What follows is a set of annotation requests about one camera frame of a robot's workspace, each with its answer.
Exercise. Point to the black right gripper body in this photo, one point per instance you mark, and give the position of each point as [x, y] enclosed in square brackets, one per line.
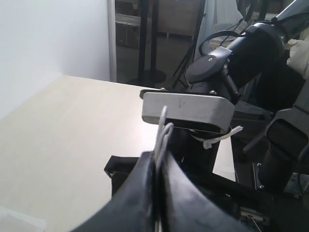
[279, 211]

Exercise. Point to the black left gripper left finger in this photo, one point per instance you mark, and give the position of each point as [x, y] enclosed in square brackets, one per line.
[131, 208]

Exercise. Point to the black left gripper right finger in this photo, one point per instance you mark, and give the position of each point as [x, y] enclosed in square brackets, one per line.
[183, 208]

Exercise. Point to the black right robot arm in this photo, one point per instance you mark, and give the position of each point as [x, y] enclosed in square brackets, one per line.
[225, 71]

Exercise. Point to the black tripod stand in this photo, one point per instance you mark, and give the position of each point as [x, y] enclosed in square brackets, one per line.
[189, 56]

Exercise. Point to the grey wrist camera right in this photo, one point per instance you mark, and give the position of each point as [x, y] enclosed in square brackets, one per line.
[198, 112]

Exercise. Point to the aluminium wall edge post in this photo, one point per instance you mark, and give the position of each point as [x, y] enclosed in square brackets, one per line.
[112, 39]

